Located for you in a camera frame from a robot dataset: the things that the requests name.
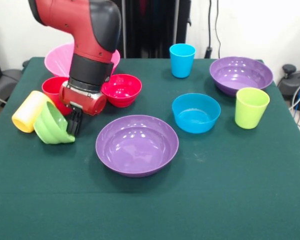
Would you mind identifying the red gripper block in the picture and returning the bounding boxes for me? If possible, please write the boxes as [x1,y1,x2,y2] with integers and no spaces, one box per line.
[58,83,108,137]

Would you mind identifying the green ribbed bowl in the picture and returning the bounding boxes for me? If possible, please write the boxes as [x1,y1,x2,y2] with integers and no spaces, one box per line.
[33,101,76,145]

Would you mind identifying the yellow cup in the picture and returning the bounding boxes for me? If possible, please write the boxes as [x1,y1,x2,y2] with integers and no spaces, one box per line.
[11,90,56,134]

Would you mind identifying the large pink bowl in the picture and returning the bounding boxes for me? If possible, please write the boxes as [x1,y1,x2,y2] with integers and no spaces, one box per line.
[44,42,121,78]

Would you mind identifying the red cup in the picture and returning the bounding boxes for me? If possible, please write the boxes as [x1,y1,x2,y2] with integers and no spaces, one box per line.
[41,76,71,116]

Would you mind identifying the red bowl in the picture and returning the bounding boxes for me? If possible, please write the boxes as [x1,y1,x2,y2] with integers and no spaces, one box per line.
[101,73,143,108]

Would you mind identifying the purple bowl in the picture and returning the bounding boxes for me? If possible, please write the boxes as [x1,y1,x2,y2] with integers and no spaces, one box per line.
[95,114,180,178]
[209,56,274,98]

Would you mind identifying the black office chair base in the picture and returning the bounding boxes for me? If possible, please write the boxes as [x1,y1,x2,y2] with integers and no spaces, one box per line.
[0,59,30,103]
[277,64,300,111]

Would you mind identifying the dark green table cloth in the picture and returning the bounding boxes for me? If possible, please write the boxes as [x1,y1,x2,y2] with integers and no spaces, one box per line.
[0,56,300,240]

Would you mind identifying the blue bowl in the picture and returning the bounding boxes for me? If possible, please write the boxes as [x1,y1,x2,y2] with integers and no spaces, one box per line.
[171,92,222,135]

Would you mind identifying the blue cup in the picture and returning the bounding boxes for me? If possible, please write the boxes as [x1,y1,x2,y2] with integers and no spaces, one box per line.
[169,43,197,79]

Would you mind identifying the green cup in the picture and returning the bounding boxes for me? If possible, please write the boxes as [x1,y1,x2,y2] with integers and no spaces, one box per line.
[234,87,271,130]

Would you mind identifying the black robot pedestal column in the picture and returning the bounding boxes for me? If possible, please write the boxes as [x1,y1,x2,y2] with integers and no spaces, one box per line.
[105,0,192,60]

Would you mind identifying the black wall cable with plug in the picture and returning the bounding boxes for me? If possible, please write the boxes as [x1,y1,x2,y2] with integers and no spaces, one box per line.
[205,0,221,60]

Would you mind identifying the tangled floor cables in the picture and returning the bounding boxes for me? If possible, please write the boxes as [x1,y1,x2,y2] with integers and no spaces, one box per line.
[288,79,300,136]

